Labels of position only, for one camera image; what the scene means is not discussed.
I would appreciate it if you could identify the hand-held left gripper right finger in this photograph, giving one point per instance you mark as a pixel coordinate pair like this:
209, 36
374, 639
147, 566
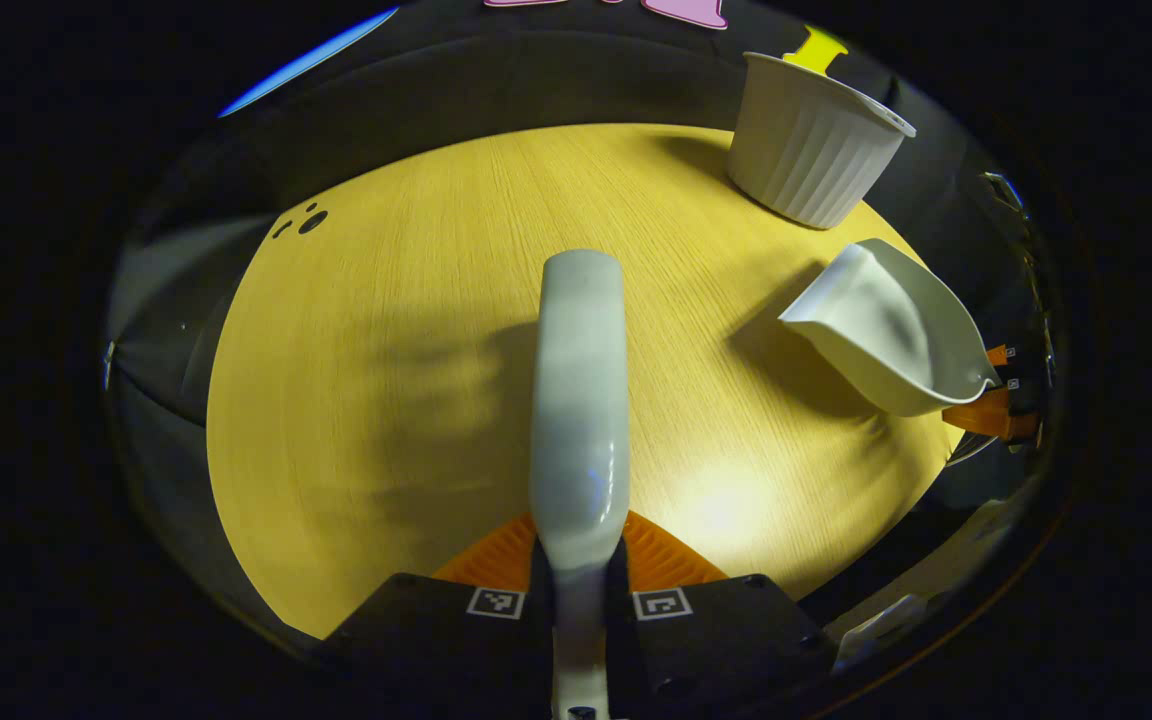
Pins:
716, 640

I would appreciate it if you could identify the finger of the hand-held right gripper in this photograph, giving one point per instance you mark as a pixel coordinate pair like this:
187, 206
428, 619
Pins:
986, 415
999, 355

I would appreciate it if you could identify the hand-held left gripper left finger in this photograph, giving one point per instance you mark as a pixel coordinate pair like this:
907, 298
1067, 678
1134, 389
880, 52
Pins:
436, 640

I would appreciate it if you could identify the white dustpan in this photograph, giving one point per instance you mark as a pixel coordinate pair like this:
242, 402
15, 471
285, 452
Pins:
886, 330

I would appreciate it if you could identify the white ribbed garbage bin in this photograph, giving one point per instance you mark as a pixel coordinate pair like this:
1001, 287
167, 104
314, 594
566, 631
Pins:
806, 150

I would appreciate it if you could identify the wooden desktop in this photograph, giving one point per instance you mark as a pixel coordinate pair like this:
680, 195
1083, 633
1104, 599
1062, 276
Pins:
386, 350

